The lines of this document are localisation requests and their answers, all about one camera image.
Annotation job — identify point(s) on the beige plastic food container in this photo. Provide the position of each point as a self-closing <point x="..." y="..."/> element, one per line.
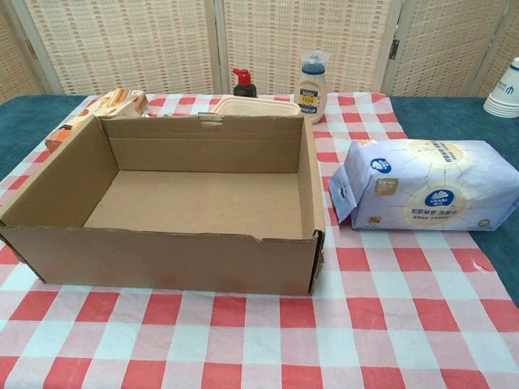
<point x="259" y="107"/>

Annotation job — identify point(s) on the pale blue tissue pack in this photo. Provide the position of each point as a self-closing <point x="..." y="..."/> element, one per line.
<point x="425" y="182"/>

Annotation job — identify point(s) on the dark sauce bottle red cap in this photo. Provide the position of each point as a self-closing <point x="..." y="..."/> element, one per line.
<point x="244" y="87"/>

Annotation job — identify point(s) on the orange biscuit box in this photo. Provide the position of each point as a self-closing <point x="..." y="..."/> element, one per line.
<point x="121" y="103"/>

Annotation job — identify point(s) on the red white checkered tablecloth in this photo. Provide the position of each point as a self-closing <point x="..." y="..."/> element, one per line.
<point x="259" y="344"/>

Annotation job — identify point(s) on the woven bamboo folding screen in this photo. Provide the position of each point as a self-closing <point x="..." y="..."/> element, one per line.
<point x="121" y="40"/>

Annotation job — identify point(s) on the brown open cardboard box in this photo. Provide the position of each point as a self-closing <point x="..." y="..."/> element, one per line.
<point x="162" y="259"/>

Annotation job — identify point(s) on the white paper cup stack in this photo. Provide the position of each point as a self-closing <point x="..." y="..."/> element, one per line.
<point x="507" y="93"/>

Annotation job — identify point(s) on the cream mayonnaise squeeze bottle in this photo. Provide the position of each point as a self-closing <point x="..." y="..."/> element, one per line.
<point x="311" y="97"/>

